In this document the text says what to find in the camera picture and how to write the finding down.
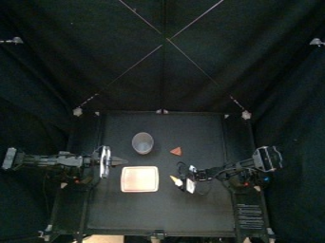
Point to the white corner clamp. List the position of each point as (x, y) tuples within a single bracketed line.
[(247, 115), (162, 111), (46, 234), (78, 111)]

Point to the red triangular toy slice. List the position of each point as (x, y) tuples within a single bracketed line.
[(177, 151)]

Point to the black cloth curtain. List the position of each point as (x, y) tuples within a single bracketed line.
[(169, 79)]

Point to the grey plastic cup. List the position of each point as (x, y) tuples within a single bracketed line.
[(142, 144)]

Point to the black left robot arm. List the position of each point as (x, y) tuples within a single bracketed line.
[(42, 160)]

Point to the white printed label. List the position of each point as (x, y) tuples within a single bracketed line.
[(249, 216)]

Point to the toy ice cream cone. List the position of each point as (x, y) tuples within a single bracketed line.
[(177, 181)]

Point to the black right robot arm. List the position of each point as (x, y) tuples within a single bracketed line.
[(237, 167)]

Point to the black table-level camera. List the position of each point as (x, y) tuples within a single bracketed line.
[(158, 234)]

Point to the grey frame bracket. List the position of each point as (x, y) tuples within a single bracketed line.
[(317, 41), (15, 40)]

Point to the pink square plate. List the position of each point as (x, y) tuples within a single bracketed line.
[(140, 179)]

